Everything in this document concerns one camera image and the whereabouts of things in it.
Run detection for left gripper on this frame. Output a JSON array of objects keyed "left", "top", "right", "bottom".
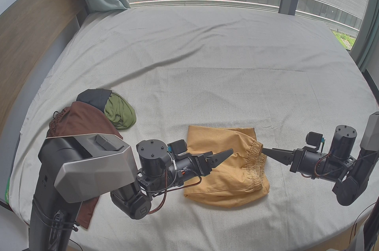
[{"left": 174, "top": 149, "right": 234, "bottom": 178}]

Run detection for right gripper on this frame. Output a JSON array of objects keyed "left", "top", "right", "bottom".
[{"left": 262, "top": 148, "right": 322, "bottom": 178}]

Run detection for mustard yellow shorts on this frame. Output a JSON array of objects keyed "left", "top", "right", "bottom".
[{"left": 183, "top": 125, "right": 270, "bottom": 208}]

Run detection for green garment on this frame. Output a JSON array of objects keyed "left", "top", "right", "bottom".
[{"left": 104, "top": 92, "right": 137, "bottom": 130}]

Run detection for brown shorts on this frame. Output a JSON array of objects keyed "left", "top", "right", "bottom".
[{"left": 47, "top": 102, "right": 124, "bottom": 229}]

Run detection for black garment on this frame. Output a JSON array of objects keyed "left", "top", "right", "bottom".
[{"left": 76, "top": 89, "right": 114, "bottom": 111}]

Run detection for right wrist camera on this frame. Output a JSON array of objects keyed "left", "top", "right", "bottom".
[{"left": 306, "top": 131, "right": 326, "bottom": 153}]

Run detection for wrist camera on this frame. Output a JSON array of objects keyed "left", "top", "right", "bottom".
[
  {"left": 306, "top": 131, "right": 326, "bottom": 153},
  {"left": 167, "top": 140, "right": 190, "bottom": 158}
]

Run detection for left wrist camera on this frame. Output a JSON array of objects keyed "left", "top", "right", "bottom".
[{"left": 167, "top": 140, "right": 190, "bottom": 158}]

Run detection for black cable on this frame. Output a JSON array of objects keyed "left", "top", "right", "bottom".
[{"left": 351, "top": 202, "right": 377, "bottom": 246}]

